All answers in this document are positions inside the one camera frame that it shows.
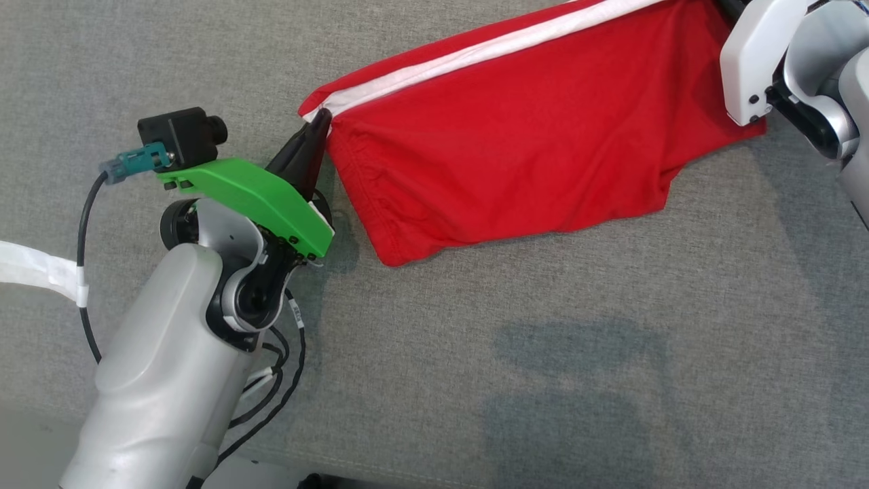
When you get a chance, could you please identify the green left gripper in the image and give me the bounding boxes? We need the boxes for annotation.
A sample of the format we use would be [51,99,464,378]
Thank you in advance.
[156,107,335,260]

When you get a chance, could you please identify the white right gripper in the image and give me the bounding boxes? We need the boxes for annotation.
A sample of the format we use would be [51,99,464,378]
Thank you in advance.
[720,0,809,126]

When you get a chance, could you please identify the red shorts with white trim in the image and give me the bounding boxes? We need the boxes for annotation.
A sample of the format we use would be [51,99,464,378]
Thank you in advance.
[299,0,768,267]

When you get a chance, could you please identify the white tape strip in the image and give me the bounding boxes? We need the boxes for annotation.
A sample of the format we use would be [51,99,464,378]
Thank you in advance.
[0,241,90,308]

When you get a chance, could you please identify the grey fabric sofa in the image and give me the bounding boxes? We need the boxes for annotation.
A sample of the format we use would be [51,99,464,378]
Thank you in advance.
[0,0,869,489]

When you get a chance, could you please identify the left camera cable teal plug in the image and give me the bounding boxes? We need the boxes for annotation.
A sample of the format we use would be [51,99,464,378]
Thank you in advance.
[77,141,174,364]

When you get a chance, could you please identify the black left arm cable bundle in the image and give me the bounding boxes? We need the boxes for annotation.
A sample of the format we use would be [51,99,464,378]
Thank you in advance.
[187,289,308,489]

